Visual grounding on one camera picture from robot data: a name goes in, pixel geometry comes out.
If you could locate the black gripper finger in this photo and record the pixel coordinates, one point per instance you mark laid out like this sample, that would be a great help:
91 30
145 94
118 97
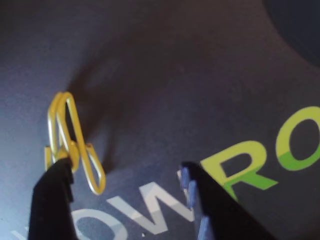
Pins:
50 207

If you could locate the grey WOWROBO mat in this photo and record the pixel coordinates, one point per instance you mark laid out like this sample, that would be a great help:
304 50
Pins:
175 75

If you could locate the black gripper finger with blue pads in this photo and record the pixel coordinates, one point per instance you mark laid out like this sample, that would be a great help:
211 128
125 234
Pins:
220 212

